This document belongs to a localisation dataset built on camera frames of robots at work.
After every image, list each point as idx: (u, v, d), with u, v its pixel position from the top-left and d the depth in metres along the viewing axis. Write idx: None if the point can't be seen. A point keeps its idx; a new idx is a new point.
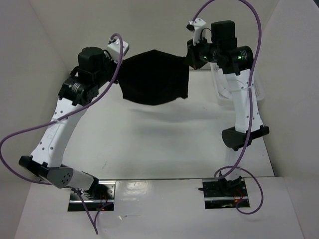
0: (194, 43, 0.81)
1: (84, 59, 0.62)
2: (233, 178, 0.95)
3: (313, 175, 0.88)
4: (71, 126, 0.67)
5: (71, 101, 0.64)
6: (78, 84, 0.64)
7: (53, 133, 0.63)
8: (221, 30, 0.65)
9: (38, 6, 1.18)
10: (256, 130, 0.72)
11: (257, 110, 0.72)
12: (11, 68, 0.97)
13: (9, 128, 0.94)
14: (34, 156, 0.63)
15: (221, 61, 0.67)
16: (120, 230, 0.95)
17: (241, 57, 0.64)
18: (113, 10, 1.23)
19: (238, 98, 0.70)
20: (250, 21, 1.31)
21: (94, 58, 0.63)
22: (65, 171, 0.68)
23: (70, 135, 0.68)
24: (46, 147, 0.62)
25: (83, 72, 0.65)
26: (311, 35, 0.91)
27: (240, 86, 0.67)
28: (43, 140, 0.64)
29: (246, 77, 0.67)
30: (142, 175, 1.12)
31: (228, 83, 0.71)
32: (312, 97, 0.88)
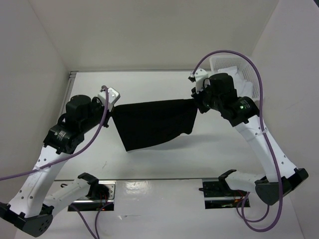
0: (198, 92, 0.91)
1: (72, 108, 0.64)
2: (231, 184, 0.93)
3: (314, 176, 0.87)
4: (53, 174, 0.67)
5: (55, 149, 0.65)
6: (64, 131, 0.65)
7: (35, 181, 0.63)
8: (222, 84, 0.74)
9: (37, 8, 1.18)
10: (291, 176, 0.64)
11: (283, 153, 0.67)
12: (11, 69, 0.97)
13: (9, 130, 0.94)
14: (11, 205, 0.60)
15: (228, 114, 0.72)
16: (119, 230, 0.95)
17: (243, 107, 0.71)
18: (112, 9, 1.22)
19: (257, 146, 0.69)
20: (252, 20, 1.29)
21: (82, 108, 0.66)
22: (44, 218, 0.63)
23: (50, 183, 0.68)
24: (26, 196, 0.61)
25: (70, 120, 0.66)
26: (312, 35, 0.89)
27: (254, 133, 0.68)
28: (24, 188, 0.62)
29: (255, 123, 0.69)
30: (142, 175, 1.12)
31: (241, 134, 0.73)
32: (314, 97, 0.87)
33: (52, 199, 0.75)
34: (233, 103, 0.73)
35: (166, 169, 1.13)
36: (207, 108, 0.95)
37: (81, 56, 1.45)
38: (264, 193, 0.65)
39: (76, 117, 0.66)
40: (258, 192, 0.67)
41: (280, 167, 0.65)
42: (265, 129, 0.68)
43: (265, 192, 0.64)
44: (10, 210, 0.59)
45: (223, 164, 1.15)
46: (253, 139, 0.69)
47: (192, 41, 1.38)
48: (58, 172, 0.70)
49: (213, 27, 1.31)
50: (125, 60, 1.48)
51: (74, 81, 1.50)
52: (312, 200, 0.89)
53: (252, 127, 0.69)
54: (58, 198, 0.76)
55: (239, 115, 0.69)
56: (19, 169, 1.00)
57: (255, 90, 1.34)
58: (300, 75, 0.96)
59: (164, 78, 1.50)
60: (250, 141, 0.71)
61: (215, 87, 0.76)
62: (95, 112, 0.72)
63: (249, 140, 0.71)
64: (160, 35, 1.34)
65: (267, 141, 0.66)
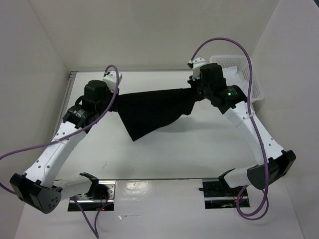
0: (194, 79, 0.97)
1: (90, 89, 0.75)
2: (232, 183, 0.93)
3: (315, 176, 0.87)
4: (69, 148, 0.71)
5: (74, 124, 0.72)
6: (82, 110, 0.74)
7: (52, 152, 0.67)
8: (211, 74, 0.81)
9: (38, 7, 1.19)
10: (278, 157, 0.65)
11: (270, 137, 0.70)
12: (11, 68, 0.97)
13: (9, 130, 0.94)
14: (28, 173, 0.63)
15: (217, 101, 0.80)
16: (119, 230, 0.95)
17: (231, 93, 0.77)
18: (112, 10, 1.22)
19: (245, 129, 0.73)
20: (251, 21, 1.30)
21: (98, 90, 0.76)
22: (54, 193, 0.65)
23: (65, 159, 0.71)
24: (43, 165, 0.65)
25: (87, 101, 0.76)
26: (312, 35, 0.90)
27: (241, 116, 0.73)
28: (41, 158, 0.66)
29: (243, 108, 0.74)
30: (142, 175, 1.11)
31: (231, 120, 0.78)
32: (314, 97, 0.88)
33: (59, 183, 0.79)
34: (222, 91, 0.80)
35: (167, 169, 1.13)
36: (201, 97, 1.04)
37: (81, 56, 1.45)
38: (255, 178, 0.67)
39: (94, 99, 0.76)
40: (251, 178, 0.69)
41: (267, 148, 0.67)
42: (252, 114, 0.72)
43: (256, 176, 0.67)
44: (27, 178, 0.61)
45: (223, 164, 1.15)
46: (241, 123, 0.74)
47: (192, 42, 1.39)
48: (73, 148, 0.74)
49: (213, 27, 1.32)
50: (126, 60, 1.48)
51: (74, 81, 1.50)
52: (312, 200, 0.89)
53: (239, 111, 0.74)
54: (64, 183, 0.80)
55: (228, 101, 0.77)
56: (18, 168, 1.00)
57: (254, 91, 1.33)
58: (300, 75, 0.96)
59: (165, 78, 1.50)
60: (239, 125, 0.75)
61: (204, 76, 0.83)
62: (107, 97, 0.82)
63: (238, 125, 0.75)
64: (160, 35, 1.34)
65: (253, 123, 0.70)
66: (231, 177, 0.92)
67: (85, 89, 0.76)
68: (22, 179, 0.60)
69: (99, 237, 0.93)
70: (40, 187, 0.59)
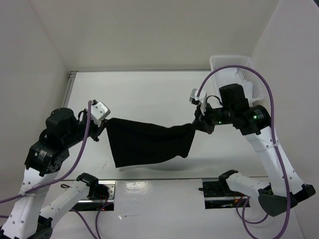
0: (203, 113, 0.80)
1: (52, 124, 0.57)
2: (232, 183, 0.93)
3: (315, 176, 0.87)
4: (42, 192, 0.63)
5: (38, 171, 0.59)
6: (47, 149, 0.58)
7: (23, 205, 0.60)
8: (234, 93, 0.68)
9: (38, 8, 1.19)
10: (298, 191, 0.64)
11: (292, 169, 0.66)
12: (11, 69, 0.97)
13: (10, 131, 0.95)
14: (6, 229, 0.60)
15: (239, 123, 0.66)
16: (120, 230, 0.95)
17: (257, 116, 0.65)
18: (112, 10, 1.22)
19: (267, 158, 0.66)
20: (252, 20, 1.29)
21: (63, 124, 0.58)
22: (41, 234, 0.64)
23: (42, 201, 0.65)
24: (17, 221, 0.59)
25: (52, 137, 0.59)
26: (312, 35, 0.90)
27: (265, 145, 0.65)
28: (14, 213, 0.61)
29: (268, 135, 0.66)
30: (142, 175, 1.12)
31: (250, 144, 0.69)
32: (314, 97, 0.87)
33: (51, 209, 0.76)
34: (245, 112, 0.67)
35: (166, 169, 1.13)
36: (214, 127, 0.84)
37: (81, 56, 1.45)
38: (268, 204, 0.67)
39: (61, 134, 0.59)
40: (262, 202, 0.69)
41: (289, 182, 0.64)
42: (276, 142, 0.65)
43: (269, 203, 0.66)
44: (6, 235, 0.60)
45: (223, 164, 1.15)
46: (263, 151, 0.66)
47: (192, 42, 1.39)
48: (47, 190, 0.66)
49: (213, 28, 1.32)
50: (125, 60, 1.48)
51: (74, 81, 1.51)
52: (312, 200, 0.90)
53: (263, 139, 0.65)
54: (56, 207, 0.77)
55: (253, 124, 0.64)
56: (20, 168, 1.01)
57: (255, 91, 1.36)
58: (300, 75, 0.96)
59: (164, 78, 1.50)
60: (260, 151, 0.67)
61: (224, 97, 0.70)
62: (79, 126, 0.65)
63: (258, 152, 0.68)
64: (160, 36, 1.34)
65: (279, 154, 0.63)
66: (234, 180, 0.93)
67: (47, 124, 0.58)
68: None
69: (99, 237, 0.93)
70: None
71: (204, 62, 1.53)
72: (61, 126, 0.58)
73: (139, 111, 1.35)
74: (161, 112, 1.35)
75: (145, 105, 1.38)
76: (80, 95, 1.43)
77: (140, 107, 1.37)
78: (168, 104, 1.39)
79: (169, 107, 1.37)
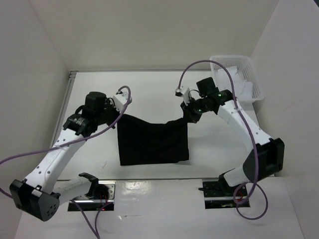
0: (186, 103, 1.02)
1: (91, 99, 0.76)
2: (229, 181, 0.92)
3: (314, 176, 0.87)
4: (69, 154, 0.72)
5: (74, 131, 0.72)
6: (82, 118, 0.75)
7: (53, 158, 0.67)
8: (204, 82, 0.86)
9: (38, 7, 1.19)
10: (266, 144, 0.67)
11: (258, 127, 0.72)
12: (11, 68, 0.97)
13: (10, 130, 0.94)
14: (28, 179, 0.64)
15: (209, 103, 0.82)
16: (120, 230, 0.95)
17: (221, 94, 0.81)
18: (112, 10, 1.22)
19: (235, 123, 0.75)
20: (252, 20, 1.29)
21: (99, 101, 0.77)
22: (54, 200, 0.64)
23: (64, 166, 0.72)
24: (43, 171, 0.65)
25: (88, 110, 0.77)
26: (312, 35, 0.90)
27: (230, 111, 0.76)
28: (42, 164, 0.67)
29: (232, 105, 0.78)
30: (142, 175, 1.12)
31: (223, 118, 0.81)
32: (314, 97, 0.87)
33: (58, 188, 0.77)
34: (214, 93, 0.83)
35: (166, 169, 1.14)
36: (199, 116, 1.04)
37: (81, 56, 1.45)
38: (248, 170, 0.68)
39: (95, 109, 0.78)
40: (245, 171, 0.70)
41: (256, 137, 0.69)
42: (239, 108, 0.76)
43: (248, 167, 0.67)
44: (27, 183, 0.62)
45: (223, 164, 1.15)
46: (231, 118, 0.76)
47: (192, 42, 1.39)
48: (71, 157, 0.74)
49: (213, 27, 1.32)
50: (125, 60, 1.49)
51: (74, 81, 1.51)
52: (312, 199, 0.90)
53: (227, 107, 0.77)
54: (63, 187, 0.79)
55: (218, 100, 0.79)
56: (19, 167, 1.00)
57: (255, 91, 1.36)
58: (300, 75, 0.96)
59: (165, 78, 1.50)
60: (230, 121, 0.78)
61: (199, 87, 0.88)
62: (108, 110, 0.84)
63: (229, 120, 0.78)
64: (160, 36, 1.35)
65: (241, 115, 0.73)
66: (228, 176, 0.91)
67: (86, 100, 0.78)
68: (20, 189, 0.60)
69: (99, 237, 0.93)
70: (38, 194, 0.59)
71: (204, 63, 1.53)
72: (97, 102, 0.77)
73: (139, 112, 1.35)
74: (161, 113, 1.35)
75: (144, 105, 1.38)
76: (80, 95, 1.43)
77: (140, 107, 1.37)
78: (168, 104, 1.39)
79: (169, 107, 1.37)
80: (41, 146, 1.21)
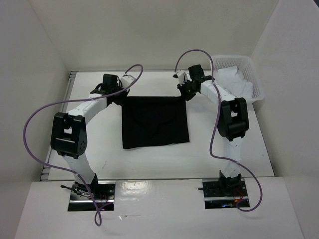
0: (181, 84, 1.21)
1: (108, 77, 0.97)
2: (231, 175, 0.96)
3: (314, 176, 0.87)
4: (95, 108, 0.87)
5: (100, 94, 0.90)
6: (103, 89, 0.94)
7: (86, 104, 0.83)
8: (193, 67, 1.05)
9: (38, 8, 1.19)
10: (232, 100, 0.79)
11: (226, 93, 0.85)
12: (10, 69, 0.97)
13: (11, 130, 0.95)
14: (69, 113, 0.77)
15: (194, 84, 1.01)
16: (120, 230, 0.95)
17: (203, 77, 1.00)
18: (112, 10, 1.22)
19: (211, 93, 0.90)
20: (252, 20, 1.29)
21: (114, 79, 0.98)
22: (83, 137, 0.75)
23: (91, 116, 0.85)
24: (81, 109, 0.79)
25: (106, 85, 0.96)
26: (312, 35, 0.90)
27: (207, 85, 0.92)
28: (79, 106, 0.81)
29: (209, 81, 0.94)
30: (142, 175, 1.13)
31: (205, 93, 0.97)
32: (314, 97, 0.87)
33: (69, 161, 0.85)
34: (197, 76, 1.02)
35: (167, 169, 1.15)
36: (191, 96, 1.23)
37: (81, 56, 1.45)
38: (221, 127, 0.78)
39: (111, 85, 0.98)
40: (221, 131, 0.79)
41: (224, 97, 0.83)
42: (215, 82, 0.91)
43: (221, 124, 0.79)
44: (69, 115, 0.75)
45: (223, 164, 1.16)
46: (208, 90, 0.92)
47: (191, 42, 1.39)
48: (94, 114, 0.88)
49: (212, 27, 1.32)
50: (125, 61, 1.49)
51: (74, 81, 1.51)
52: (311, 199, 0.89)
53: (206, 83, 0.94)
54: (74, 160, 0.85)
55: (200, 80, 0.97)
56: (19, 167, 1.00)
57: (255, 91, 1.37)
58: (300, 75, 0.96)
59: (165, 78, 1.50)
60: (208, 93, 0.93)
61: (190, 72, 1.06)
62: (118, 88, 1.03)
63: (208, 93, 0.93)
64: (160, 36, 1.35)
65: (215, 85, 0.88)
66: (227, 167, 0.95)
67: (104, 77, 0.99)
68: (63, 117, 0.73)
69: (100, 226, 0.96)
70: (80, 118, 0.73)
71: (204, 63, 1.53)
72: (113, 81, 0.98)
73: None
74: None
75: None
76: (80, 95, 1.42)
77: None
78: None
79: None
80: (41, 146, 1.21)
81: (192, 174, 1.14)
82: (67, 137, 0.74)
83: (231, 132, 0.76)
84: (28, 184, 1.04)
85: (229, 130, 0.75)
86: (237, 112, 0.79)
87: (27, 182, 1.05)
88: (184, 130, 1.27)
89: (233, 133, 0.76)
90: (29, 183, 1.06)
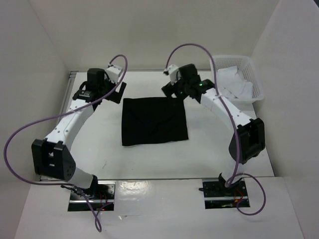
0: (172, 83, 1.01)
1: (93, 73, 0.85)
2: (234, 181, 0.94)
3: (314, 177, 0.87)
4: (79, 120, 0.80)
5: (83, 100, 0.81)
6: (88, 91, 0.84)
7: (68, 121, 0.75)
8: (187, 71, 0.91)
9: (38, 8, 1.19)
10: (246, 124, 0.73)
11: (238, 111, 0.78)
12: (10, 70, 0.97)
13: (11, 130, 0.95)
14: (48, 138, 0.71)
15: (192, 93, 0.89)
16: (120, 230, 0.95)
17: (202, 84, 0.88)
18: (111, 11, 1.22)
19: (218, 108, 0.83)
20: (252, 20, 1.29)
21: (100, 72, 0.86)
22: (69, 162, 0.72)
23: (76, 132, 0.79)
24: (62, 130, 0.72)
25: (91, 84, 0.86)
26: (312, 35, 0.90)
27: (212, 98, 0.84)
28: (59, 125, 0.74)
29: (212, 92, 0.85)
30: (142, 175, 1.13)
31: (205, 103, 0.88)
32: (314, 97, 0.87)
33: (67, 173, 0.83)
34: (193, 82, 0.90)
35: (167, 169, 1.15)
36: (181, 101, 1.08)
37: (81, 56, 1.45)
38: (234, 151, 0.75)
39: (97, 82, 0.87)
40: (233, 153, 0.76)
41: (237, 119, 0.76)
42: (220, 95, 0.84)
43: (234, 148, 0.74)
44: (48, 142, 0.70)
45: (223, 164, 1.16)
46: (213, 105, 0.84)
47: (191, 42, 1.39)
48: (80, 127, 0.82)
49: (212, 27, 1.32)
50: (125, 60, 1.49)
51: (74, 81, 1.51)
52: (311, 200, 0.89)
53: (209, 95, 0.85)
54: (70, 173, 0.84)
55: (200, 90, 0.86)
56: (19, 167, 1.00)
57: (255, 91, 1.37)
58: (300, 75, 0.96)
59: (165, 78, 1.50)
60: (213, 107, 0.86)
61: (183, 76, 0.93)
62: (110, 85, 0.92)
63: (212, 107, 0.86)
64: (160, 36, 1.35)
65: (222, 101, 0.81)
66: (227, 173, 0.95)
67: (87, 74, 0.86)
68: (43, 145, 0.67)
69: (100, 229, 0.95)
70: (61, 146, 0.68)
71: (204, 63, 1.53)
72: (99, 74, 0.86)
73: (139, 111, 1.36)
74: None
75: None
76: None
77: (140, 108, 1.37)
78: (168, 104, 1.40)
79: None
80: None
81: (192, 174, 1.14)
82: (51, 163, 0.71)
83: (247, 157, 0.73)
84: (29, 184, 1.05)
85: (244, 155, 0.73)
86: (250, 132, 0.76)
87: (27, 182, 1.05)
88: (184, 130, 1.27)
89: (248, 156, 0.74)
90: (29, 183, 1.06)
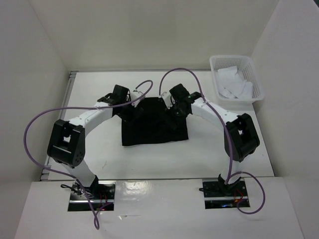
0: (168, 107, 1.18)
1: (119, 87, 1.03)
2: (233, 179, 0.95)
3: (313, 176, 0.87)
4: (99, 118, 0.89)
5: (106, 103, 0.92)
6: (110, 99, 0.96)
7: (91, 113, 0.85)
8: (175, 89, 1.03)
9: (38, 8, 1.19)
10: (235, 120, 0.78)
11: (225, 111, 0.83)
12: (10, 70, 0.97)
13: (11, 130, 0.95)
14: (71, 121, 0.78)
15: (183, 106, 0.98)
16: (120, 230, 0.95)
17: (191, 96, 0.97)
18: (112, 11, 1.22)
19: (207, 114, 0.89)
20: (252, 20, 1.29)
21: (124, 89, 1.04)
22: (80, 148, 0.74)
23: (94, 124, 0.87)
24: (83, 118, 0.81)
25: (114, 95, 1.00)
26: (312, 35, 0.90)
27: (200, 105, 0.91)
28: (82, 115, 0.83)
29: (200, 101, 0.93)
30: (142, 175, 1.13)
31: (197, 112, 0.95)
32: (314, 97, 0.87)
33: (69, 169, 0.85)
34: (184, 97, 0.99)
35: (166, 169, 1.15)
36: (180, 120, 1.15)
37: (81, 56, 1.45)
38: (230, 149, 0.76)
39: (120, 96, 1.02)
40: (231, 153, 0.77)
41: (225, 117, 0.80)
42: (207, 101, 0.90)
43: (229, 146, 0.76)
44: (70, 124, 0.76)
45: (223, 164, 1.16)
46: (202, 111, 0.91)
47: (191, 42, 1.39)
48: (97, 123, 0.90)
49: (212, 28, 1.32)
50: (124, 60, 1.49)
51: (74, 81, 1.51)
52: (311, 200, 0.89)
53: (198, 103, 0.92)
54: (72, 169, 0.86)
55: (189, 100, 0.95)
56: (19, 167, 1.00)
57: (255, 91, 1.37)
58: (300, 75, 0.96)
59: (164, 78, 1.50)
60: (202, 113, 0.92)
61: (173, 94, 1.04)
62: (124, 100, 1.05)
63: (202, 113, 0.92)
64: (159, 36, 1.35)
65: (209, 105, 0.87)
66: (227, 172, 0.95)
67: (115, 88, 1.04)
68: (63, 125, 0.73)
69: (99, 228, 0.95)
70: (80, 129, 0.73)
71: (204, 63, 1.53)
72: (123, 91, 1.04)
73: None
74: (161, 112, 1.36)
75: None
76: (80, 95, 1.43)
77: None
78: None
79: None
80: (42, 146, 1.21)
81: (192, 174, 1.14)
82: (64, 145, 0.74)
83: (243, 153, 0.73)
84: (29, 184, 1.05)
85: (241, 151, 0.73)
86: (242, 129, 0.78)
87: (27, 182, 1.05)
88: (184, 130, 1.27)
89: (245, 153, 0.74)
90: (29, 183, 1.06)
